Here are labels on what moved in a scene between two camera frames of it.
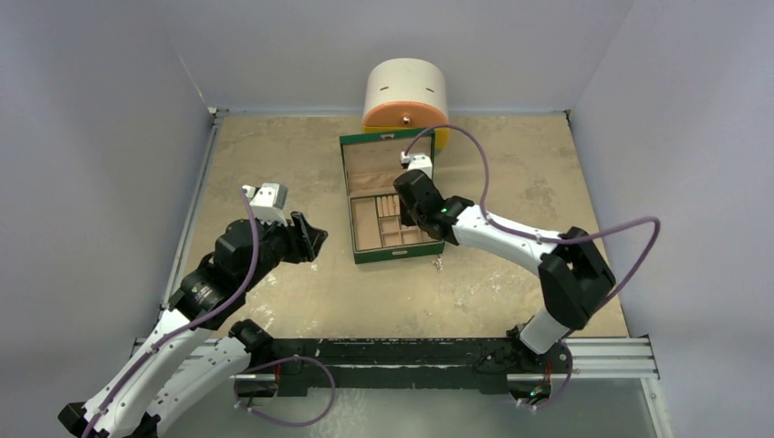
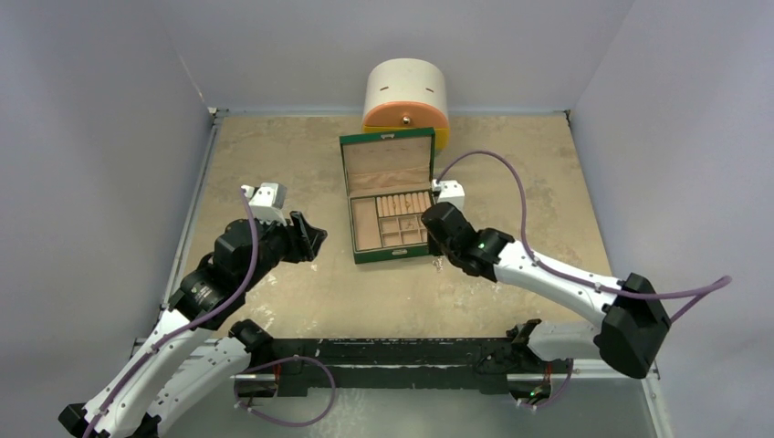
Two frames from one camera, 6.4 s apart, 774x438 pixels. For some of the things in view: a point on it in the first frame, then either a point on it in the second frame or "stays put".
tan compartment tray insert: x=377 y=224 stays put
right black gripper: x=409 y=190 → x=438 y=223
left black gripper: x=308 y=237 stays put
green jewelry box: x=371 y=163 stays put
